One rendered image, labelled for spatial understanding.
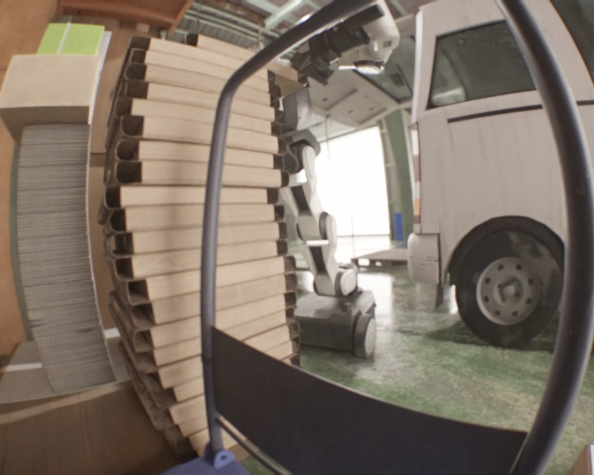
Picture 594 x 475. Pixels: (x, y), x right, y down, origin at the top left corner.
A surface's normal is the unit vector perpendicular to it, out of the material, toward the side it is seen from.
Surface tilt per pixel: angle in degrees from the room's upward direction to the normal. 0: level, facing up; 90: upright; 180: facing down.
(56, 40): 90
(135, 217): 90
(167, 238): 90
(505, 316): 94
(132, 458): 0
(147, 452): 0
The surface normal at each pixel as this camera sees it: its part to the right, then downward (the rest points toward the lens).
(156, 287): 0.70, -0.02
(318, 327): -0.51, 0.07
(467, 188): -0.72, 0.08
